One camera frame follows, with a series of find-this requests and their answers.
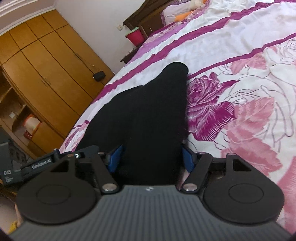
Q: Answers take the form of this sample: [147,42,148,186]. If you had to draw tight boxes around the black knit cardigan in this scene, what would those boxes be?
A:
[77,62,189,185]

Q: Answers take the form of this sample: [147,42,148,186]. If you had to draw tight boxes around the small black hanging bag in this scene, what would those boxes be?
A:
[93,71,106,82]

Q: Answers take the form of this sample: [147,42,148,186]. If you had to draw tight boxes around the lilac pillow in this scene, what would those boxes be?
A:
[161,1,195,26]

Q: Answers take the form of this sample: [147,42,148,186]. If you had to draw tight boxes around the wooden wardrobe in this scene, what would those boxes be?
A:
[1,10,114,158]

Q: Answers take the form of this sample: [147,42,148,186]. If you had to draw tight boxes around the dark wooden headboard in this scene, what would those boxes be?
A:
[123,0,171,39]

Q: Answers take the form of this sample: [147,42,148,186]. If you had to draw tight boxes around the pink floral bed quilt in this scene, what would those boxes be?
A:
[61,1,295,233]

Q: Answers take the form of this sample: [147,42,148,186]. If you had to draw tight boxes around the white container on shelf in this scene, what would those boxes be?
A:
[23,114,41,135]

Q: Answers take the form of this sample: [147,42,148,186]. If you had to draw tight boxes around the red plastic bucket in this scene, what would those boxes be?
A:
[125,27,145,47]

